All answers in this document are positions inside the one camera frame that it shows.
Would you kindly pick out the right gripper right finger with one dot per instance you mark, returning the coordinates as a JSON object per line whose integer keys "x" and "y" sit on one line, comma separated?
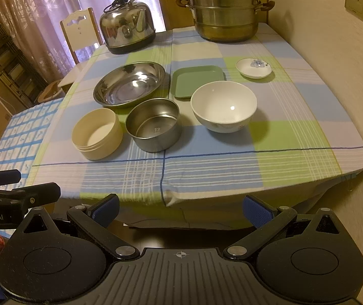
{"x": 268, "y": 221}

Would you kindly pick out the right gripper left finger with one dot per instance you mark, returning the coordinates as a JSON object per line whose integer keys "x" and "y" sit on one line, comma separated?
{"x": 93, "y": 222}

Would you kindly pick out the cream plastic bowl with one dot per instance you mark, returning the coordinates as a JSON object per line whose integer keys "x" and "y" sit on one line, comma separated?
{"x": 97, "y": 134}

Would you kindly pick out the stainless steel bowl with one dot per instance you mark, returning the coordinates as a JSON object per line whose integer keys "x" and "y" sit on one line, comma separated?
{"x": 154, "y": 124}

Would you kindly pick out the white ceramic bowl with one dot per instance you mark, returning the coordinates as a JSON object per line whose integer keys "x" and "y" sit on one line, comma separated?
{"x": 223, "y": 106}

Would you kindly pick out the large steel plate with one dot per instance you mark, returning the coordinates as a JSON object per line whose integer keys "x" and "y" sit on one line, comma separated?
{"x": 129, "y": 85}

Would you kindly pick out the small white floral dish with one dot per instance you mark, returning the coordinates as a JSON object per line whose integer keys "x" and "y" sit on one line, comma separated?
{"x": 253, "y": 68}

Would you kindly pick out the green square plate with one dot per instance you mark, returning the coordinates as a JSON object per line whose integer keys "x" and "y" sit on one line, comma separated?
{"x": 185, "y": 81}

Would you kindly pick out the blue patterned cloth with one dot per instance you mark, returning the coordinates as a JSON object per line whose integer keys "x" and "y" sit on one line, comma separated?
{"x": 23, "y": 137}

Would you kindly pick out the plaid tablecloth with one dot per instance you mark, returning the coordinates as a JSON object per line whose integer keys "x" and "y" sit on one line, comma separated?
{"x": 299, "y": 143}

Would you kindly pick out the round stool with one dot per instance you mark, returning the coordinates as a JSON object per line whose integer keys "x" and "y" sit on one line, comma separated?
{"x": 51, "y": 92}

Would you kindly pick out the dark metal rack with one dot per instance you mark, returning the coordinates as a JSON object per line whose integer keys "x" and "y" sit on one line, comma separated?
{"x": 17, "y": 73}

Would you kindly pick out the white wooden chair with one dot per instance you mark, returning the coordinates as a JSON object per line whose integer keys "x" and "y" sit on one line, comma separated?
{"x": 80, "y": 31}

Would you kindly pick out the stainless steel kettle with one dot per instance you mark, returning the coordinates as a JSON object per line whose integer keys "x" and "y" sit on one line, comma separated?
{"x": 126, "y": 26}

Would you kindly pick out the stacked steel steamer pot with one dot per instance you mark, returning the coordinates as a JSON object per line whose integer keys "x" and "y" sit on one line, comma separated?
{"x": 226, "y": 21}

